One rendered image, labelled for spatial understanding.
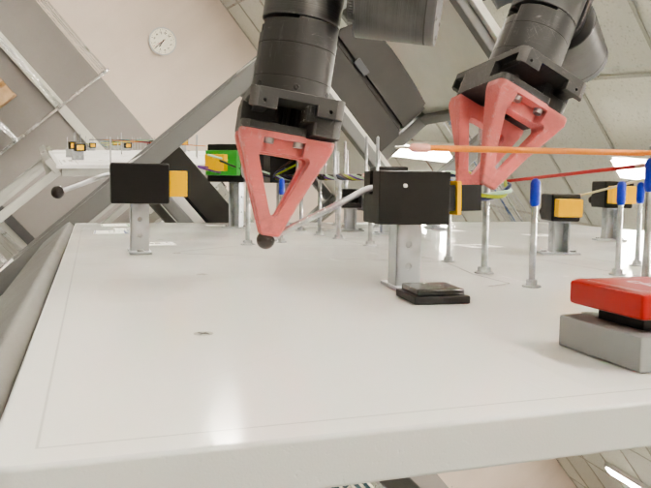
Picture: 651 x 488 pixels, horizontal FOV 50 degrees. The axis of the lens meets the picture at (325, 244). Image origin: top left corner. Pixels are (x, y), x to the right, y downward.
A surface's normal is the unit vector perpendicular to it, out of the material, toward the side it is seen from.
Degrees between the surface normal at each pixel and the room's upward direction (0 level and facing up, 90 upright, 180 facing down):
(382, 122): 90
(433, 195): 94
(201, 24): 90
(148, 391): 49
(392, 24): 142
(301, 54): 94
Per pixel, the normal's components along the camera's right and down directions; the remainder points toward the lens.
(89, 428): 0.01, -1.00
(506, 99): 0.18, 0.32
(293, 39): -0.02, 0.05
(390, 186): 0.22, 0.09
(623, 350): -0.95, 0.01
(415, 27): -0.24, 0.75
